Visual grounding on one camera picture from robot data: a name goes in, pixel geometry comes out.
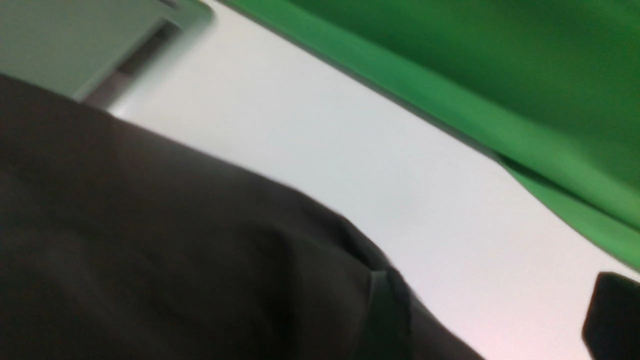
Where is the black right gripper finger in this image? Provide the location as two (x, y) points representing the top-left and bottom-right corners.
(582, 272), (640, 360)

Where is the gray long sleeve shirt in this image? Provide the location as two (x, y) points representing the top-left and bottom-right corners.
(0, 75), (482, 360)

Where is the green backdrop cloth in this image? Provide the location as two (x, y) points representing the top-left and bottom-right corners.
(225, 0), (640, 271)

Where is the metal table cable hatch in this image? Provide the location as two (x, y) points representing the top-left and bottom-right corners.
(0, 0), (215, 110)

